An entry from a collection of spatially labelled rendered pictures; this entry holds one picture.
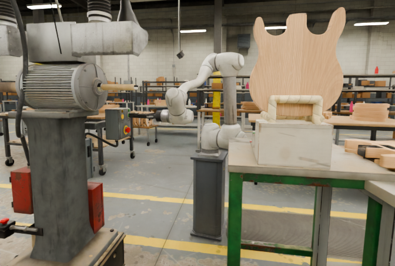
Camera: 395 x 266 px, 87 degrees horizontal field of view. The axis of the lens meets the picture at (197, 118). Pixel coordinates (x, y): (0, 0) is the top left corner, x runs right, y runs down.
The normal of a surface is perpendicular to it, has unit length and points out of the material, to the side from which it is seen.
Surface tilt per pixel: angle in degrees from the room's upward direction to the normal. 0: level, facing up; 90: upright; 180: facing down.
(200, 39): 90
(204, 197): 90
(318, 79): 90
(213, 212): 90
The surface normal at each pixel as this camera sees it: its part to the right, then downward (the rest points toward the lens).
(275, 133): -0.18, 0.10
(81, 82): 0.80, 0.00
